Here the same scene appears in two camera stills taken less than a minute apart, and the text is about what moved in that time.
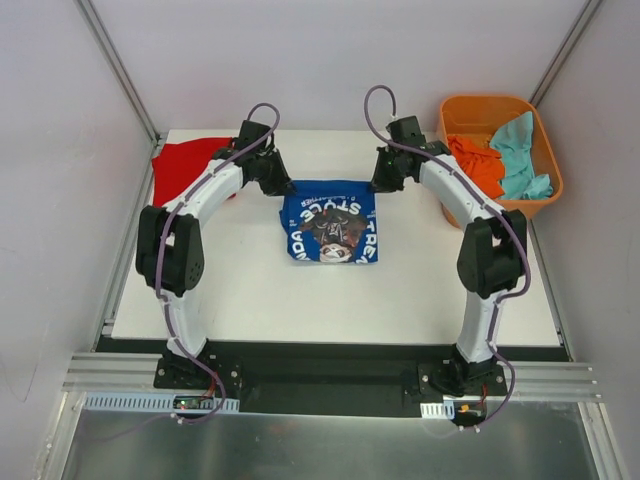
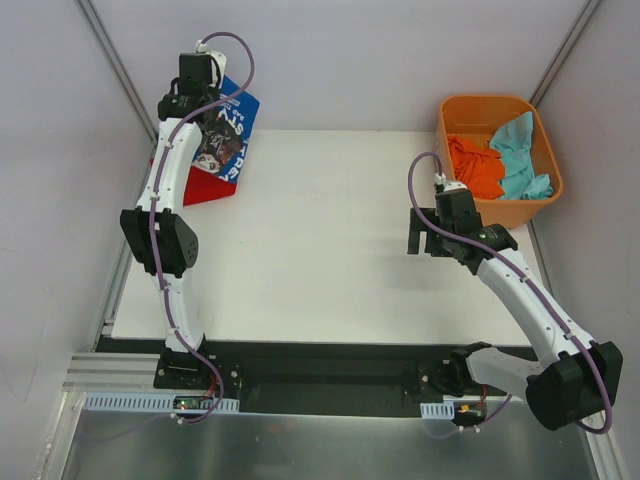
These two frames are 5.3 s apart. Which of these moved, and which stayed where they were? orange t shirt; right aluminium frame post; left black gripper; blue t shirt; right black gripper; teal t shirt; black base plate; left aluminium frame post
Moved: blue t shirt; left black gripper; right black gripper
Stayed: right aluminium frame post; orange t shirt; teal t shirt; black base plate; left aluminium frame post
